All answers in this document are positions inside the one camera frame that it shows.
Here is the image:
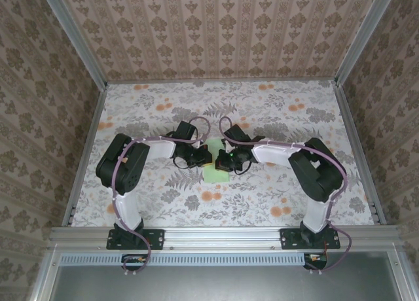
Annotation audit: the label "light green paper sheet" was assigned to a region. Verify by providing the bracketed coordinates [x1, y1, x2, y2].
[202, 137, 232, 183]

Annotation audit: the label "floral table cover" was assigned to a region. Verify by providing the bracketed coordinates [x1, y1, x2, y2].
[70, 81, 376, 228]

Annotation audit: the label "grey metal panel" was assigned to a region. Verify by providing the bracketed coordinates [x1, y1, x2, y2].
[31, 251, 419, 301]

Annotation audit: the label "small connector board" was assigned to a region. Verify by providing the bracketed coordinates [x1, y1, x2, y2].
[121, 253, 149, 272]
[303, 253, 329, 272]

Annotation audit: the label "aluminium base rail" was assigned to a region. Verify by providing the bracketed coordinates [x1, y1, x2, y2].
[48, 225, 404, 252]

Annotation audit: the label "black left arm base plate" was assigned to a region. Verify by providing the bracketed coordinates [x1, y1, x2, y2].
[106, 228, 164, 251]

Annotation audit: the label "grey slotted cable duct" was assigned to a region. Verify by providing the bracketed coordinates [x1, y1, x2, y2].
[60, 253, 308, 266]

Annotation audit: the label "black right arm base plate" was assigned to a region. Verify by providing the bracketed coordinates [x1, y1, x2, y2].
[280, 227, 341, 251]

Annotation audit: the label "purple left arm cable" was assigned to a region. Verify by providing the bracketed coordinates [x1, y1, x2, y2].
[112, 116, 213, 277]

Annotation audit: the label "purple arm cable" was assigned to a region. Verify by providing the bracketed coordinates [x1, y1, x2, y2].
[112, 116, 213, 277]
[219, 116, 353, 275]

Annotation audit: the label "aluminium side rail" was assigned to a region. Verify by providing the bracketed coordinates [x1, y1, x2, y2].
[334, 81, 388, 226]
[61, 83, 109, 226]

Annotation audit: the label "aluminium rear rail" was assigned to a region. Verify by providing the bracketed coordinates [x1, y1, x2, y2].
[105, 78, 338, 86]

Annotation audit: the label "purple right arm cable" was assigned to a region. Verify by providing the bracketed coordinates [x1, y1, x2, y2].
[219, 116, 353, 275]

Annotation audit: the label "aluminium corner post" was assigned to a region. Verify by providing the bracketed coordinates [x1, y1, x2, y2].
[335, 0, 399, 86]
[38, 0, 109, 88]

